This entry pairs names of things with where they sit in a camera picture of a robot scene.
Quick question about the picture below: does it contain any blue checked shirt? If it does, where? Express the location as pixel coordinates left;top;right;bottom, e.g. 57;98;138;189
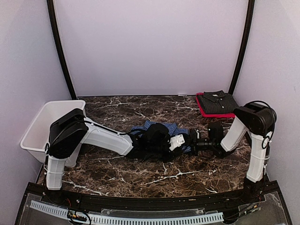
129;120;189;139

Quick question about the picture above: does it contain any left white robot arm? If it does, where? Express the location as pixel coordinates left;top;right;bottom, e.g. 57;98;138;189
45;108;186;204

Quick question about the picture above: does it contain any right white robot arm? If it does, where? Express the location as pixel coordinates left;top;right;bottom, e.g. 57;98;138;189
187;100;277;184

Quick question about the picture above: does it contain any white plastic laundry basket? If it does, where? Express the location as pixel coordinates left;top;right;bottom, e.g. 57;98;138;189
20;100;86;163

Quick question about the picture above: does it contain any red folded garment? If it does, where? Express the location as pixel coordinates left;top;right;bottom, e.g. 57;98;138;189
195;92;236;118

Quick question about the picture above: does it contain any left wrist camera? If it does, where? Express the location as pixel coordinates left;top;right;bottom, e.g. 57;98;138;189
142;123;186;152

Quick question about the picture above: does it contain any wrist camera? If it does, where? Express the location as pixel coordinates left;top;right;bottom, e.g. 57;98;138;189
142;123;186;152
208;122;224;142

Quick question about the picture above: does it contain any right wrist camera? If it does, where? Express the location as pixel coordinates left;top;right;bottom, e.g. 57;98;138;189
208;122;224;142

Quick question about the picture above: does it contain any white slotted cable duct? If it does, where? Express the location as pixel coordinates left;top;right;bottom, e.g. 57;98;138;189
30;200;224;225

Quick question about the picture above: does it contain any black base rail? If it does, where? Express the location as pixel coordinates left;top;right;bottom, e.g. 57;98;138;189
25;181;279;214

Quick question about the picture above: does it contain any right black frame post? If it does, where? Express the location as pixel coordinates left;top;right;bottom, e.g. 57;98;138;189
228;0;255;95

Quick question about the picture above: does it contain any black frame post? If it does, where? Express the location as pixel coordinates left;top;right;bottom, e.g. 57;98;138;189
46;0;77;100
228;0;255;95

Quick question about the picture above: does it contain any left black frame post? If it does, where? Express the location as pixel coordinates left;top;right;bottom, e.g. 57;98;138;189
46;0;77;100

